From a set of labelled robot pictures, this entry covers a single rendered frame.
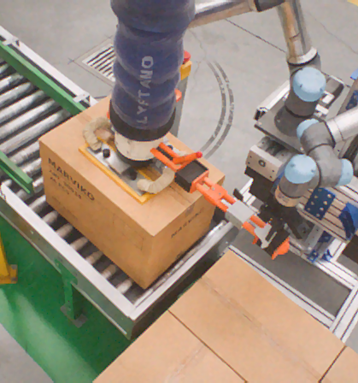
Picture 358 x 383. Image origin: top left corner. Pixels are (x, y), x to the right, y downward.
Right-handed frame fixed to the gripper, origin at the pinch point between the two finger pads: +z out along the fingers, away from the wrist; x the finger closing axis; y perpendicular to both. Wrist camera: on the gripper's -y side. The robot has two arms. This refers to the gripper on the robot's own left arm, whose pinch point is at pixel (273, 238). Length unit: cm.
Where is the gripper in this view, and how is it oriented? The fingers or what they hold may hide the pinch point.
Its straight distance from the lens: 171.5
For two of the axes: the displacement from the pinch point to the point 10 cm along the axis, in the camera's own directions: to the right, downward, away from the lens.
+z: -1.3, 6.0, 7.9
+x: -6.7, 5.3, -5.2
